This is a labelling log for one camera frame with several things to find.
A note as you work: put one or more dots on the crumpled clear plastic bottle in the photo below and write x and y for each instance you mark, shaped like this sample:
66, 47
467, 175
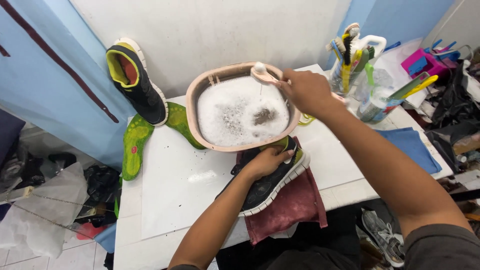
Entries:
379, 79

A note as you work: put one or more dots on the beige plastic basin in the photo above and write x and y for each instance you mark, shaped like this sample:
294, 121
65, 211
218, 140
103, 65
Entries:
192, 112

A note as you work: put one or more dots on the white soapy water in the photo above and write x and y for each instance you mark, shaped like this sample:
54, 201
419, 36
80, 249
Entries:
232, 112

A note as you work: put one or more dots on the green shoe insole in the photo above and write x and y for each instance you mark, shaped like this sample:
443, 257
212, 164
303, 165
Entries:
180, 120
135, 150

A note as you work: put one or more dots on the grey sneaker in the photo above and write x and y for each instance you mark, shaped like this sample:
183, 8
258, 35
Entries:
382, 236

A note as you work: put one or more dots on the person's dark grey sleeve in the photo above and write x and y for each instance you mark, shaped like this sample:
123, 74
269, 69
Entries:
446, 249

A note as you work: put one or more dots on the plastic bottle with blue label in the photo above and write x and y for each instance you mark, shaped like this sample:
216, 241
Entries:
377, 107

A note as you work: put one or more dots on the black sneaker with white sole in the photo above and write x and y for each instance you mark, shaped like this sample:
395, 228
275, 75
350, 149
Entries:
142, 93
262, 193

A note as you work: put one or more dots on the black plastic bag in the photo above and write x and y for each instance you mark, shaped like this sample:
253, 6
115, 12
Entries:
453, 105

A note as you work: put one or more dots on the maroon cloth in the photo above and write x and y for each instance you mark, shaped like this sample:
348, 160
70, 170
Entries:
296, 210

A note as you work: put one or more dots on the pink plastic basket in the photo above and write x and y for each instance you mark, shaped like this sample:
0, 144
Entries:
427, 64

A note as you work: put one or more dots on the clear cup of brushes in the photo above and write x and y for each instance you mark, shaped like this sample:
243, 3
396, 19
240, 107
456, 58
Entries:
347, 65

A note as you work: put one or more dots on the heap of black bags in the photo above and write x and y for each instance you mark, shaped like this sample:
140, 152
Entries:
99, 187

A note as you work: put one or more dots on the white plastic jug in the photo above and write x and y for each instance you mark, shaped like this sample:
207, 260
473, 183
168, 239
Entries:
375, 41

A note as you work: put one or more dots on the person's black trousers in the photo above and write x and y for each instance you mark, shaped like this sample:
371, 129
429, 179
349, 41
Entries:
300, 247

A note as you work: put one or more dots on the person's right fingers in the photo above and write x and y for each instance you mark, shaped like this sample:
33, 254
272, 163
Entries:
285, 85

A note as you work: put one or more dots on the yellow-green shoelace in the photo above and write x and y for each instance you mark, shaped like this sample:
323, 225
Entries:
305, 120

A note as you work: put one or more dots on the blue cloth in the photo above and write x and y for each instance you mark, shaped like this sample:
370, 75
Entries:
412, 148

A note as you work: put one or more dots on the person's left hand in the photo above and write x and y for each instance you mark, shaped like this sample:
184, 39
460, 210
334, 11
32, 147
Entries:
264, 163

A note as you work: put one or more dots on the person's left fingers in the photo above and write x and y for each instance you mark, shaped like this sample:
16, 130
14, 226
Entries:
282, 152

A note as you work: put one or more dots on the person's right hand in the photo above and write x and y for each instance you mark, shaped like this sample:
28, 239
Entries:
309, 92

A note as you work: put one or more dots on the clear plastic bag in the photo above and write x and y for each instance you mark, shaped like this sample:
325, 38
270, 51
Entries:
45, 221

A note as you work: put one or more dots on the pink scrubbing brush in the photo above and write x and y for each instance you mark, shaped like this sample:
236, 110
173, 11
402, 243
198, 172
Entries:
264, 76

